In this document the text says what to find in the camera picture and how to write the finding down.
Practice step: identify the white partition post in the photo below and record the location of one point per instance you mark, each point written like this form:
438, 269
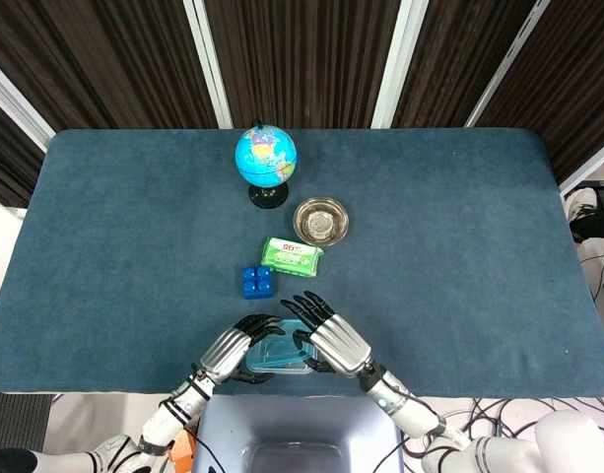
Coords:
587, 170
397, 64
208, 64
508, 64
16, 98

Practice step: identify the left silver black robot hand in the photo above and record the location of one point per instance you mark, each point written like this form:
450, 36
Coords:
222, 352

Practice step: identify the glass bowl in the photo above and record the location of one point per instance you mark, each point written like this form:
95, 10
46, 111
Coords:
342, 222

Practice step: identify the black and white equipment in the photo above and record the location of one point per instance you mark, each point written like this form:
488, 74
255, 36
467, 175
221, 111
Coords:
602, 217

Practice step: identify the clear plastic container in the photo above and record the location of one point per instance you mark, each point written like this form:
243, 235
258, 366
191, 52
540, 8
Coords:
264, 363

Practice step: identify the blue globe on black stand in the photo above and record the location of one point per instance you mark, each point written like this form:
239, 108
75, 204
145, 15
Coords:
264, 155

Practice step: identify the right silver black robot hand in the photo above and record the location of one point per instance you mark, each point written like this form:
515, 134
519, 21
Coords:
338, 342

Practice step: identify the clear glass dish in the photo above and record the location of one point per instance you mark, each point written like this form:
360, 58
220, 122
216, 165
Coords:
319, 222

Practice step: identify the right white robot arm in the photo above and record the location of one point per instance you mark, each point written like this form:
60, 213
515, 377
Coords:
400, 409

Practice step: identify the grey robot torso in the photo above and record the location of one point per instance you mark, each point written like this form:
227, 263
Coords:
291, 424

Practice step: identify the teal plastic lid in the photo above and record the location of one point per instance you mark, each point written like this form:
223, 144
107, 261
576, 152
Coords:
287, 335

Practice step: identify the orange wooden block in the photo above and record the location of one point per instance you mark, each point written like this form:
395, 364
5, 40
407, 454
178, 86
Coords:
183, 446

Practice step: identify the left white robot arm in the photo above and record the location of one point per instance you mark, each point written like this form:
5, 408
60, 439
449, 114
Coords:
173, 414

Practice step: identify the green wet wipes pack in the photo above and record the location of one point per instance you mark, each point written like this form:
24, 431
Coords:
291, 258

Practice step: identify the teal table cloth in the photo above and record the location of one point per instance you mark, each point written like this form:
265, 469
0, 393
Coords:
429, 295

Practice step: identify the blue toy building block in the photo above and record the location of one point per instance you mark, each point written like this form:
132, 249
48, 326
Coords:
257, 283

